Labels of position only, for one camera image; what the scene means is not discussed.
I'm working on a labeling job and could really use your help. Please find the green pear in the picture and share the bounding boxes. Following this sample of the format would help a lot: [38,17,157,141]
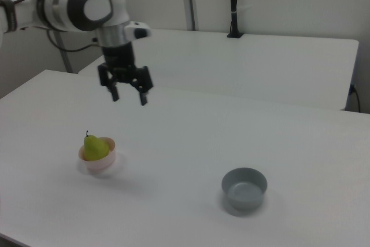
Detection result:
[83,130,110,162]

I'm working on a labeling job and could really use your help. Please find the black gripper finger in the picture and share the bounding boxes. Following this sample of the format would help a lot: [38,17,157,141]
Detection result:
[131,65,154,106]
[97,62,120,102]

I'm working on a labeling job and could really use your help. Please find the white side table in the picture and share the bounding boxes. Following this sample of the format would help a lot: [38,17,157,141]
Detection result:
[77,28,360,112]

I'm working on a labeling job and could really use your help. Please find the black power cable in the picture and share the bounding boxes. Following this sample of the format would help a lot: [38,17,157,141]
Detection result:
[350,84,362,112]

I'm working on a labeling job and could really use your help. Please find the pink plastic bowl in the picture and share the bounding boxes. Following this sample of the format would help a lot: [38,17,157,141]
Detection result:
[78,137,118,172]

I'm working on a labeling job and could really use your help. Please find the gray plastic bowl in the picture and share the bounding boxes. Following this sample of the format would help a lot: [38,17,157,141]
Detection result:
[221,167,268,210]

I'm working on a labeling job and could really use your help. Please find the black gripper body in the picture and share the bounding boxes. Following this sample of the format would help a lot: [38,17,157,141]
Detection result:
[101,41,138,84]

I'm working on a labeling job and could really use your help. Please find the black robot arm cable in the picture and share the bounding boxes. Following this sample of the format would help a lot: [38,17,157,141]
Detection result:
[47,28,102,53]

